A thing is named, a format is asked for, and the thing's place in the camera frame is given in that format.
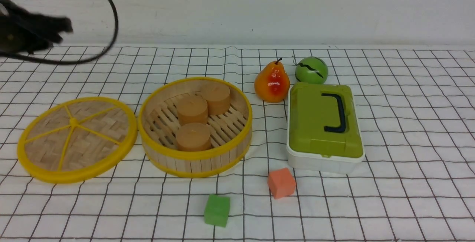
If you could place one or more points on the green foam cube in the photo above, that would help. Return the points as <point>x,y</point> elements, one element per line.
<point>217,210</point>

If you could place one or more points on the yellow bamboo steamer lid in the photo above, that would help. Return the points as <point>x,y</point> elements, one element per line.
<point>77,140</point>

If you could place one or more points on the brown cylinder bun rear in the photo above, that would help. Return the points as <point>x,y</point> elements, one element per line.
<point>217,96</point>

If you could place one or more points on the yellow bamboo steamer basket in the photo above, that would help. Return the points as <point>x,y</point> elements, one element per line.
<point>231,132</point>

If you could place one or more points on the orange foam cube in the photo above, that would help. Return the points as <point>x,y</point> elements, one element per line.
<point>281,183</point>

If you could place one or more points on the green toy watermelon ball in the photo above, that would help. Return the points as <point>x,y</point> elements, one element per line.
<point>311,70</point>

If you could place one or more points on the orange red toy pear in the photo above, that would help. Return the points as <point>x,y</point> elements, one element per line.
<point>272,83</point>

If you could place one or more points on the brown cylinder bun middle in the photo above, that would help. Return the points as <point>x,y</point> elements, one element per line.
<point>192,108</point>

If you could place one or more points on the green lidded white box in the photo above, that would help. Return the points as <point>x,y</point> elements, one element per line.
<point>322,129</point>

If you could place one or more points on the brown cylinder bun front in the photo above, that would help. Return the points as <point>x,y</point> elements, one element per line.
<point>193,137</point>

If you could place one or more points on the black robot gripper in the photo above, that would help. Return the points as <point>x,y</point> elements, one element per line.
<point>15,30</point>

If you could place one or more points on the brown cylinder bun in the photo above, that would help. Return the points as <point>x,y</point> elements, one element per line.
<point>193,137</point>
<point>217,96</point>
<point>192,108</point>

